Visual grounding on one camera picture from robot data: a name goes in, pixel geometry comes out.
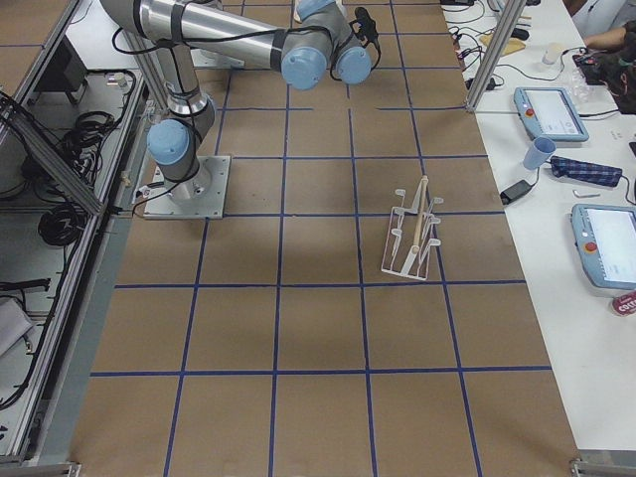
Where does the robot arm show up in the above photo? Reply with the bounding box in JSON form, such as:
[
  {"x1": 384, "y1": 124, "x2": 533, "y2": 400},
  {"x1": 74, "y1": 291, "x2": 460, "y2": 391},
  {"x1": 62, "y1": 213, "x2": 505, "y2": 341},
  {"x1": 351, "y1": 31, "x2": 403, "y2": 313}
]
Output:
[{"x1": 101, "y1": 1, "x2": 379, "y2": 220}]

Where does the blue cup on desk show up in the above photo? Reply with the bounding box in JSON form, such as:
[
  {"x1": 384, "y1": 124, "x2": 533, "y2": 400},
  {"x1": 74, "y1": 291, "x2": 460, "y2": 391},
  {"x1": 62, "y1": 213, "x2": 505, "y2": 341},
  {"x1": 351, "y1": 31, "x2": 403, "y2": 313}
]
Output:
[{"x1": 523, "y1": 136, "x2": 557, "y2": 170}]

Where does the black power adapter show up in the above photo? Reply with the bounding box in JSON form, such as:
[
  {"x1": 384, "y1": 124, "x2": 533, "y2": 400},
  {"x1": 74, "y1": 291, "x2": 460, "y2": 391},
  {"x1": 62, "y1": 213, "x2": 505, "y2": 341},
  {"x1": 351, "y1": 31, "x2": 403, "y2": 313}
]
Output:
[{"x1": 499, "y1": 180, "x2": 534, "y2": 206}]

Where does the blue plaid folded umbrella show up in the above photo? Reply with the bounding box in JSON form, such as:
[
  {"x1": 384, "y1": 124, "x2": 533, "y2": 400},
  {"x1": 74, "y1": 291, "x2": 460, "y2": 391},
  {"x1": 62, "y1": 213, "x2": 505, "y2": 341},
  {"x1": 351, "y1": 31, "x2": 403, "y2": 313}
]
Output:
[{"x1": 550, "y1": 156, "x2": 623, "y2": 188}]

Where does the teach pendant far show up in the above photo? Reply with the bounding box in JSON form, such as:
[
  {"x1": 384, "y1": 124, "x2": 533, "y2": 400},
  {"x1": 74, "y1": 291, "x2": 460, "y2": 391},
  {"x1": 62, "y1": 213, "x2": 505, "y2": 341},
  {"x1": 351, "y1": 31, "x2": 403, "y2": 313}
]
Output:
[{"x1": 513, "y1": 87, "x2": 589, "y2": 143}]

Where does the teach pendant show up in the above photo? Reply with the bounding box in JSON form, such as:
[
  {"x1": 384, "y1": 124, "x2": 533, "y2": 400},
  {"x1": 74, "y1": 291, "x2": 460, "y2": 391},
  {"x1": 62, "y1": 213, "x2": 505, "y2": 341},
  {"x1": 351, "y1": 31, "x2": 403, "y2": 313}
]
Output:
[
  {"x1": 513, "y1": 87, "x2": 589, "y2": 143},
  {"x1": 570, "y1": 204, "x2": 635, "y2": 290}
]

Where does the teach pendant near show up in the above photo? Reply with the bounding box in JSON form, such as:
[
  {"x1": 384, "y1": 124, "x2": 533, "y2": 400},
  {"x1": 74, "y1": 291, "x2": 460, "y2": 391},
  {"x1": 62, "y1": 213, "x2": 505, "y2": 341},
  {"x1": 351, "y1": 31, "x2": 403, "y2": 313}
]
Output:
[{"x1": 570, "y1": 204, "x2": 635, "y2": 290}]

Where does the white wire cup rack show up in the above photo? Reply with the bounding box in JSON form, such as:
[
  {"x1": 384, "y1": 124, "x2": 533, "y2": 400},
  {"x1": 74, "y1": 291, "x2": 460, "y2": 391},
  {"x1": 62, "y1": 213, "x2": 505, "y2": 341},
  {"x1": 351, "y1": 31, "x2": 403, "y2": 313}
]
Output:
[{"x1": 381, "y1": 175, "x2": 443, "y2": 281}]

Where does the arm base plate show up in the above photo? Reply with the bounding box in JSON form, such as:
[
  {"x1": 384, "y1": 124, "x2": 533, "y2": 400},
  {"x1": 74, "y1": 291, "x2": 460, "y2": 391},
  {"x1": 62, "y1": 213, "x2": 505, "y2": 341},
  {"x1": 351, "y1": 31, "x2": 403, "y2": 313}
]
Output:
[{"x1": 143, "y1": 155, "x2": 232, "y2": 220}]

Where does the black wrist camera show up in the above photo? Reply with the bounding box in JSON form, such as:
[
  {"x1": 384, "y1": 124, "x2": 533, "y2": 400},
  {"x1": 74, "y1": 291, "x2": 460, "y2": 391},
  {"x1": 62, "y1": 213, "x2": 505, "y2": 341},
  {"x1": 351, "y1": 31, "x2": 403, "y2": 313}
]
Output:
[{"x1": 354, "y1": 7, "x2": 380, "y2": 48}]

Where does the aluminium frame post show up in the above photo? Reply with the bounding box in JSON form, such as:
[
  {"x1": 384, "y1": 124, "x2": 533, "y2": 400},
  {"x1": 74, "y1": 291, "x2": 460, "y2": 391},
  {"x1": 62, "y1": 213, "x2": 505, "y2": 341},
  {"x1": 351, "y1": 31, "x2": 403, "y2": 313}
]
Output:
[{"x1": 466, "y1": 0, "x2": 525, "y2": 112}]

